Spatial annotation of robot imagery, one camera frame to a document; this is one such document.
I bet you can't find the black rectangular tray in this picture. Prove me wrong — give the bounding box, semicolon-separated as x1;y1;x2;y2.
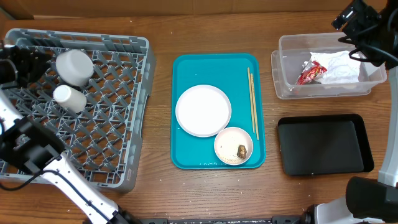
277;114;374;176

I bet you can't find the right printed wooden chopstick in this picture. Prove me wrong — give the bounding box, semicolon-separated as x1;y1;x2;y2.
250;73;259;140

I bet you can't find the large white plate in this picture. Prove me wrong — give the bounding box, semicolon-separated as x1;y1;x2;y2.
175;85;232;138

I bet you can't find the left wooden chopstick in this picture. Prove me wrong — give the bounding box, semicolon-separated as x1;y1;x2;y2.
247;67;256;133

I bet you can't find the grey round bowl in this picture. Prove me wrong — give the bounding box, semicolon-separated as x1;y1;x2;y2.
55;50;94;86

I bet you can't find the red snack wrapper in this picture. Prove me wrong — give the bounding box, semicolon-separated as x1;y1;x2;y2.
296;60;327;85

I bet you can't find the grey plastic dish rack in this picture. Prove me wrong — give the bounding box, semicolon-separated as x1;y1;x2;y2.
5;28;156;193

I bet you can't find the teal plastic serving tray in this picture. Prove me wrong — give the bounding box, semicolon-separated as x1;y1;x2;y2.
170;53;266;170

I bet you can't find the white cup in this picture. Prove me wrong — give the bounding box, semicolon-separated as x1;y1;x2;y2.
53;85;86;113

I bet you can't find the small white plate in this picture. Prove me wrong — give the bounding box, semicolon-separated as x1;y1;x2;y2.
214;127;254;166

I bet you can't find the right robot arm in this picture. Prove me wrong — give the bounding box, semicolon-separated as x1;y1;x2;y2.
297;0;397;224

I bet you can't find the brown food scrap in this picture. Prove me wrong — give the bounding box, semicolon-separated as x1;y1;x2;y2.
237;145;247;159

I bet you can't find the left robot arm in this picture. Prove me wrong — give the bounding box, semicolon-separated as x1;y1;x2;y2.
1;43;140;224

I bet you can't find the white napkin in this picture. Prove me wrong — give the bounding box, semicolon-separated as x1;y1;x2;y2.
310;50;361;85

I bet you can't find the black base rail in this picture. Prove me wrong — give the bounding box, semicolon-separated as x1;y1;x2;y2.
139;213;313;224

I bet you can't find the clear plastic bin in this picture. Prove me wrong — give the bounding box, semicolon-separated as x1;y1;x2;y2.
271;32;387;100

